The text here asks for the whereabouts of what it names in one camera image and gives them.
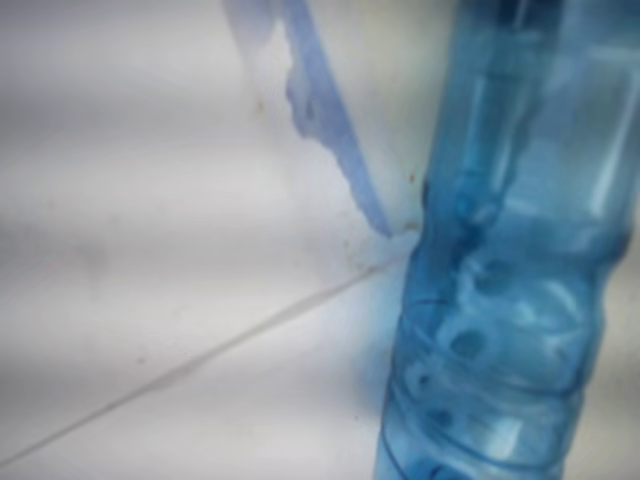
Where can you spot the blue plastic bottle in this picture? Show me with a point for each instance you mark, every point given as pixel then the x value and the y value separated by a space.
pixel 525 275

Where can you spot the white paper sheet blue print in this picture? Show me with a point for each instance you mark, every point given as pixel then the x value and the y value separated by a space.
pixel 150 175

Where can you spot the plain white paper sheet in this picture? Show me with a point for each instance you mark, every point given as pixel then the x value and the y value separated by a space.
pixel 200 425

